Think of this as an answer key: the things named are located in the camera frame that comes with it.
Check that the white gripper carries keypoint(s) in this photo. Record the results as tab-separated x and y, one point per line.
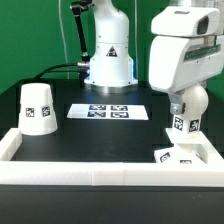
177	63

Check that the white lamp bulb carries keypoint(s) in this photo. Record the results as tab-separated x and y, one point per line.
196	101

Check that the white lamp base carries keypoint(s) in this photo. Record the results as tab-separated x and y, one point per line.
183	151

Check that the white U-shaped fence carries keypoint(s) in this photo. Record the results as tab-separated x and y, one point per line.
208	174

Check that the white marker sheet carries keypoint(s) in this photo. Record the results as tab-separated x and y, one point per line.
107	112

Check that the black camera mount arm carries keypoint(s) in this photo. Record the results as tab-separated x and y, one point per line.
77	8

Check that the white lamp shade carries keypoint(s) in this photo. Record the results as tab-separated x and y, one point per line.
37	115

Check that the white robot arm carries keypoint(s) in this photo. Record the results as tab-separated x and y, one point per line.
112	69

